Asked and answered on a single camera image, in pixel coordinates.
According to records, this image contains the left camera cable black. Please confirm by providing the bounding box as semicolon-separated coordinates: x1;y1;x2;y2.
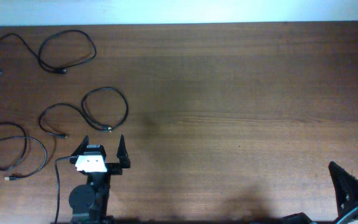
53;156;77;224

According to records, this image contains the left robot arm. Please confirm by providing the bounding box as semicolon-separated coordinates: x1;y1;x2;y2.
68;136;131;224

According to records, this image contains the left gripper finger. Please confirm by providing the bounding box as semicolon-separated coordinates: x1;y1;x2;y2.
116;134;131;169
71;136;89;156

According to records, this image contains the black usb cable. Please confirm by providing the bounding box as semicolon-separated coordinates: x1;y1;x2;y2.
0;29;98;76
38;86;129;139
0;121;48;182

